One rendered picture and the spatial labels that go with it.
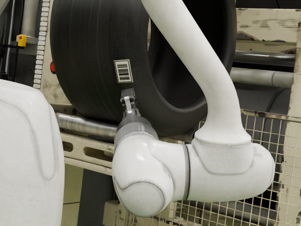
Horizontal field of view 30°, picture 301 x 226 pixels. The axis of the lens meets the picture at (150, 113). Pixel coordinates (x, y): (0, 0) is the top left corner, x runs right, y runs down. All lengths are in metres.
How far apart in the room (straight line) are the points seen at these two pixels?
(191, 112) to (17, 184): 1.13
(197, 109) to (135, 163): 0.73
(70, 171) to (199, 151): 0.93
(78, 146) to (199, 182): 0.68
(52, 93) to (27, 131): 1.28
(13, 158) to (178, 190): 0.49
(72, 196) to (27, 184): 1.34
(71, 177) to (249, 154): 0.97
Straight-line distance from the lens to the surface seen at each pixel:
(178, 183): 0.98
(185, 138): 1.74
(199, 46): 0.95
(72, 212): 1.92
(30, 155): 0.56
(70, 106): 1.78
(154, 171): 0.94
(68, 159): 1.64
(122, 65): 1.41
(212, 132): 0.99
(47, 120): 0.59
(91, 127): 1.60
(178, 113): 1.59
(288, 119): 1.80
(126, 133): 1.06
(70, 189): 1.88
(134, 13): 1.41
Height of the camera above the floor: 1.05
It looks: 3 degrees down
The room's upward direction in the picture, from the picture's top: 7 degrees clockwise
